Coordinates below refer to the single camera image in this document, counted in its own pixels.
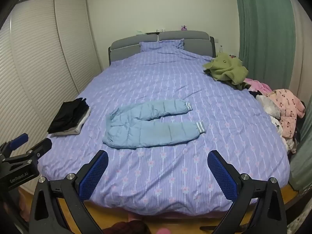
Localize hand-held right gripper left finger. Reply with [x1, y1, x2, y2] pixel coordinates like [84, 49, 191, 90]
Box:
[29, 150, 109, 234]

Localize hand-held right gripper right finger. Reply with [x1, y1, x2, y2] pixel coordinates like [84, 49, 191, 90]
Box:
[207, 150, 288, 234]

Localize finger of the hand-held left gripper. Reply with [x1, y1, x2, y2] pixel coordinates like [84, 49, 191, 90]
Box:
[0, 133, 29, 157]
[24, 138, 52, 161]

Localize light blue padded pants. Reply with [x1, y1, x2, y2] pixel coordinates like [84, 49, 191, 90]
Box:
[102, 99, 206, 150]

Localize stack of dark folded clothes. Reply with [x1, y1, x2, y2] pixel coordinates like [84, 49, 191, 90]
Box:
[47, 98, 92, 136]

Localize dark red cloth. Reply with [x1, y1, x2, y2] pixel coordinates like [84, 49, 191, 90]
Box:
[107, 221, 152, 234]

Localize white louvered wardrobe doors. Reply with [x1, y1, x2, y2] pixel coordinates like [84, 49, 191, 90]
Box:
[0, 0, 101, 195]

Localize white cloth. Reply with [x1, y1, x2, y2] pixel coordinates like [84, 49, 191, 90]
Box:
[255, 95, 281, 117]

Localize pink printed padded jacket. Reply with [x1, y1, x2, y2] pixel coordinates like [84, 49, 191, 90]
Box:
[266, 88, 306, 138]

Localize pink cloth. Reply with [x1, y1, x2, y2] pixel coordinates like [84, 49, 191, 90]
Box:
[244, 78, 272, 94]

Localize olive green garment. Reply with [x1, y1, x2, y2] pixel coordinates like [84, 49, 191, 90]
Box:
[203, 52, 251, 90]

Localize bed with purple sheet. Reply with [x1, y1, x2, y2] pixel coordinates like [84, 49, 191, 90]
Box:
[38, 41, 292, 216]

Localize grey padded headboard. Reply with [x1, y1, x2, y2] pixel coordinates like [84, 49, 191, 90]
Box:
[108, 30, 216, 66]

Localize purple flowered pillow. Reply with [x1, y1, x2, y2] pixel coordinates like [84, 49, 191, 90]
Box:
[139, 38, 185, 51]

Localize green curtain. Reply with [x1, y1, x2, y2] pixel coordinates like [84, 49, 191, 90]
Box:
[233, 0, 296, 90]

